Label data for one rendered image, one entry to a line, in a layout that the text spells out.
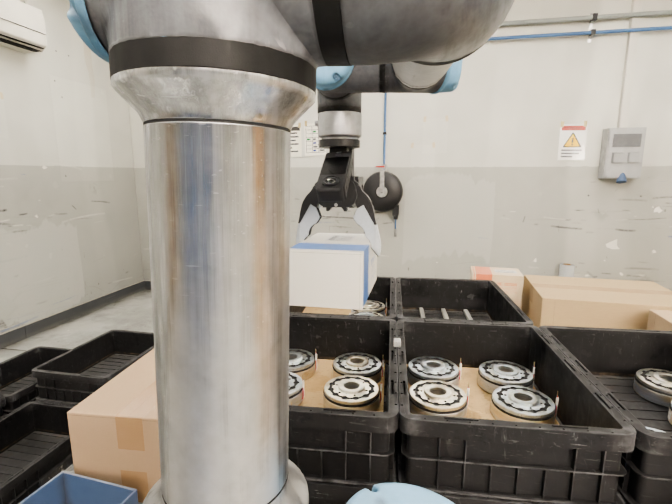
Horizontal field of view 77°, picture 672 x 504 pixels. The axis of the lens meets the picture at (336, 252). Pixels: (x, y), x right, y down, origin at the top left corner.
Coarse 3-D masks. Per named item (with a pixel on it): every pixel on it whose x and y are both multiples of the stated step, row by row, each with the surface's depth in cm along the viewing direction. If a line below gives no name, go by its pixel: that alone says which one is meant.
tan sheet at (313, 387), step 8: (320, 360) 97; (328, 360) 97; (320, 368) 93; (328, 368) 93; (384, 368) 93; (312, 376) 89; (320, 376) 89; (328, 376) 89; (384, 376) 89; (304, 384) 86; (312, 384) 86; (320, 384) 86; (304, 392) 83; (312, 392) 83; (320, 392) 83; (304, 400) 80; (312, 400) 80; (320, 400) 80
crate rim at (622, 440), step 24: (408, 408) 59; (408, 432) 56; (432, 432) 56; (456, 432) 55; (480, 432) 55; (504, 432) 55; (528, 432) 54; (552, 432) 54; (576, 432) 53; (600, 432) 53; (624, 432) 53
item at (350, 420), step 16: (336, 320) 95; (352, 320) 95; (368, 320) 94; (384, 320) 94; (304, 416) 58; (320, 416) 58; (336, 416) 57; (352, 416) 57; (368, 416) 57; (384, 416) 57; (368, 432) 57; (384, 432) 57
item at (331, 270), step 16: (304, 240) 74; (320, 240) 74; (336, 240) 74; (352, 240) 74; (368, 240) 74; (304, 256) 65; (320, 256) 64; (336, 256) 64; (352, 256) 63; (368, 256) 70; (304, 272) 65; (320, 272) 65; (336, 272) 64; (352, 272) 64; (368, 272) 70; (304, 288) 66; (320, 288) 65; (336, 288) 65; (352, 288) 64; (368, 288) 71; (304, 304) 66; (320, 304) 66; (336, 304) 65; (352, 304) 65
